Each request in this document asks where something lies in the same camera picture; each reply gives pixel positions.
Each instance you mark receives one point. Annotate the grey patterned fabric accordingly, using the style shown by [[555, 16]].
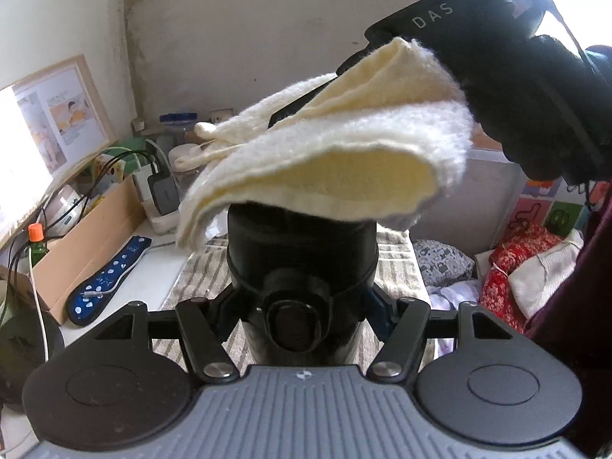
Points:
[[441, 264]]

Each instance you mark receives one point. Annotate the white lid clear jar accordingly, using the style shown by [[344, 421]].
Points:
[[182, 168]]

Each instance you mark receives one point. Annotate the framed baby photo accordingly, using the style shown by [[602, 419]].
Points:
[[53, 123]]

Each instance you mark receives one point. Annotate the black power adapter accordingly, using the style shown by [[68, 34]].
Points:
[[164, 193]]

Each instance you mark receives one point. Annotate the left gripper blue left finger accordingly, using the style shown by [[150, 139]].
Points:
[[220, 314]]

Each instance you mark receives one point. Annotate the orange cap green bottle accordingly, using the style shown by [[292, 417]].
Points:
[[37, 243]]

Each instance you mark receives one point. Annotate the black thermos bottle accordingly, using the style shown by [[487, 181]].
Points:
[[265, 240]]

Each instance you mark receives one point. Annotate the white power strip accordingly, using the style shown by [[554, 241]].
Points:
[[161, 224]]

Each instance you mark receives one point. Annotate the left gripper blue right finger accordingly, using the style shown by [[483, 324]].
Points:
[[393, 318]]

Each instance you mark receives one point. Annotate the green plastic container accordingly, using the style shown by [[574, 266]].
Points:
[[135, 149]]

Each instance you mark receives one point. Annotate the long cardboard box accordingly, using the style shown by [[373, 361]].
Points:
[[87, 247]]

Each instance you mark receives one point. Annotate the striped beige towel mat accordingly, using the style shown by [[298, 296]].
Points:
[[206, 273]]

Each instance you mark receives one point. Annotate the white fluffy cloth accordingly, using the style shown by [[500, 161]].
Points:
[[381, 142]]

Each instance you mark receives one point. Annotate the black round stand base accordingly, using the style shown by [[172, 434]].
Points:
[[22, 351]]

